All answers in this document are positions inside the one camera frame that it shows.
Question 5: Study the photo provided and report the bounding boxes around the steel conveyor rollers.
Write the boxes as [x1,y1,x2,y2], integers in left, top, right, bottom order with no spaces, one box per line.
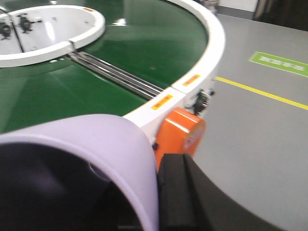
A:
[67,51,164,100]

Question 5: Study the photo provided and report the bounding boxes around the lavender plastic cup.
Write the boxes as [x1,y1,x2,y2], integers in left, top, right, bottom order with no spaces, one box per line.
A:
[0,114,159,231]

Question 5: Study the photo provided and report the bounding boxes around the white inner conveyor ring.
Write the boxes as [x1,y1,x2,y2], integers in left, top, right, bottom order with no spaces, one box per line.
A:
[0,5,106,68]

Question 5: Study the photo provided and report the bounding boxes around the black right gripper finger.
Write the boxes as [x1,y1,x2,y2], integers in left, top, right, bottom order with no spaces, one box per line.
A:
[158,154,279,231]

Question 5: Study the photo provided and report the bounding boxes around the orange motor cover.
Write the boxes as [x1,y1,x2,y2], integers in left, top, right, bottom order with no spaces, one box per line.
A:
[154,108,206,168]

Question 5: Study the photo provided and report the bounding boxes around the white outer conveyor rim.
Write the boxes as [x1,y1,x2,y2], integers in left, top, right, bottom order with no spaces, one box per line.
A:
[124,0,225,143]

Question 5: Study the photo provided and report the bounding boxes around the green circular conveyor belt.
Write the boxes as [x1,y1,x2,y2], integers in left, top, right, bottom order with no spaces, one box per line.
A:
[0,0,208,133]

